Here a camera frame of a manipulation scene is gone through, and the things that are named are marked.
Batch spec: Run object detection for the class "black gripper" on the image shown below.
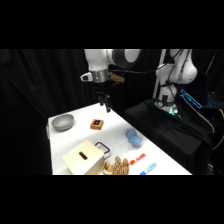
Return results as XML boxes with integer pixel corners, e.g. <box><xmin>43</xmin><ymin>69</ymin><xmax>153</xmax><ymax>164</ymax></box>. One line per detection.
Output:
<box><xmin>94</xmin><ymin>81</ymin><xmax>113</xmax><ymax>114</ymax></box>

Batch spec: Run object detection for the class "wooden drawer with looped handle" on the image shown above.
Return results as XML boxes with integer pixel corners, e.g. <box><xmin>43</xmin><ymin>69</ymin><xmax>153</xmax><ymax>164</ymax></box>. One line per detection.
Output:
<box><xmin>94</xmin><ymin>141</ymin><xmax>112</xmax><ymax>160</ymax></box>

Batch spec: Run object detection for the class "light wooden drawer box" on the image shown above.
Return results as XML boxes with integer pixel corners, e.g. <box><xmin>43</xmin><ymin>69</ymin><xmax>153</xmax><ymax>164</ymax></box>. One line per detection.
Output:
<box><xmin>61</xmin><ymin>139</ymin><xmax>105</xmax><ymax>176</ymax></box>

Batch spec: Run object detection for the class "small wooden block blue screen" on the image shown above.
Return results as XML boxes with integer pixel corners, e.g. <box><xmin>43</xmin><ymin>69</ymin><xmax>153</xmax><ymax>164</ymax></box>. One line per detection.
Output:
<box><xmin>89</xmin><ymin>118</ymin><xmax>105</xmax><ymax>131</ymax></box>

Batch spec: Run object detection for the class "grey metal bowl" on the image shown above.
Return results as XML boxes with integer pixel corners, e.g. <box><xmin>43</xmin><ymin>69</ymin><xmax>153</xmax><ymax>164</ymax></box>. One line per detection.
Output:
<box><xmin>50</xmin><ymin>113</ymin><xmax>75</xmax><ymax>132</ymax></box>

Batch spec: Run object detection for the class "white cup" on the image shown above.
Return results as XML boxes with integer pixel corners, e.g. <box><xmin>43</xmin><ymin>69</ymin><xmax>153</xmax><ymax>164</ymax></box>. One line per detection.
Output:
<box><xmin>125</xmin><ymin>128</ymin><xmax>145</xmax><ymax>148</ymax></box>

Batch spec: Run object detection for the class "red marker pen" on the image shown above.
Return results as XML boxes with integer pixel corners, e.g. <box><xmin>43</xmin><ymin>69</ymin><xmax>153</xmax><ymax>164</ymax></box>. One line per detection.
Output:
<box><xmin>129</xmin><ymin>152</ymin><xmax>148</xmax><ymax>166</ymax></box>

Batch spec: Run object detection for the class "small green light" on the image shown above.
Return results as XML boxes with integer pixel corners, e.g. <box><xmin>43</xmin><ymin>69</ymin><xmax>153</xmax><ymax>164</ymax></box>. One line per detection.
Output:
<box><xmin>167</xmin><ymin>107</ymin><xmax>178</xmax><ymax>117</ymax></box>

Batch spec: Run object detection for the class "black cloth-covered robot stand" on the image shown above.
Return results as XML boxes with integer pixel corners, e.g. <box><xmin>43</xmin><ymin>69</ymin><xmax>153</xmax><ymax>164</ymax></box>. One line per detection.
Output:
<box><xmin>123</xmin><ymin>98</ymin><xmax>215</xmax><ymax>176</ymax></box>

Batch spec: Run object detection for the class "black curtain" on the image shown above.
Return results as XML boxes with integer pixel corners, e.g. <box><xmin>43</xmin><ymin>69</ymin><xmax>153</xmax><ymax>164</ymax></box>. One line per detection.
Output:
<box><xmin>0</xmin><ymin>49</ymin><xmax>224</xmax><ymax>176</ymax></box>

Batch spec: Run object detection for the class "blue marker pen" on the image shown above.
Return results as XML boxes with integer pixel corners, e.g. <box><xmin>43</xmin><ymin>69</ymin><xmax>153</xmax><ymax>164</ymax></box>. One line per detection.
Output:
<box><xmin>139</xmin><ymin>161</ymin><xmax>158</xmax><ymax>176</ymax></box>

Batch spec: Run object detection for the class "laptop with blue glow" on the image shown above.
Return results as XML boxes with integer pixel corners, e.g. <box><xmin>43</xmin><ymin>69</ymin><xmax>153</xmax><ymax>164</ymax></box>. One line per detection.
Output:
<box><xmin>179</xmin><ymin>87</ymin><xmax>205</xmax><ymax>110</ymax></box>

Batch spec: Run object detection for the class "brown wrist bracket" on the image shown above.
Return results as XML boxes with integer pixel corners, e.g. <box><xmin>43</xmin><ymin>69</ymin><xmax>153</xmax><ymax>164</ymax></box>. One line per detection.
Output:
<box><xmin>108</xmin><ymin>73</ymin><xmax>126</xmax><ymax>84</ymax></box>

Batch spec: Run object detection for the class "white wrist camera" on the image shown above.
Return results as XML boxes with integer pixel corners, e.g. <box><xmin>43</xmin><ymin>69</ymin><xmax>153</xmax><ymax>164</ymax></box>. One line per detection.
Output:
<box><xmin>80</xmin><ymin>72</ymin><xmax>93</xmax><ymax>82</ymax></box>

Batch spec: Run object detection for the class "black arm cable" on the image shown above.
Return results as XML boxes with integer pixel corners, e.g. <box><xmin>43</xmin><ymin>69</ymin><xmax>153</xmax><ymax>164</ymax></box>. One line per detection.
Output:
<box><xmin>153</xmin><ymin>49</ymin><xmax>185</xmax><ymax>103</ymax></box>

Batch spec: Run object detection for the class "yellow cable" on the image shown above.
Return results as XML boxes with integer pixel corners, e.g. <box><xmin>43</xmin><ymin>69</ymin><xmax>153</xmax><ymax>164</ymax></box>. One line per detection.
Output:
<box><xmin>211</xmin><ymin>108</ymin><xmax>224</xmax><ymax>152</ymax></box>

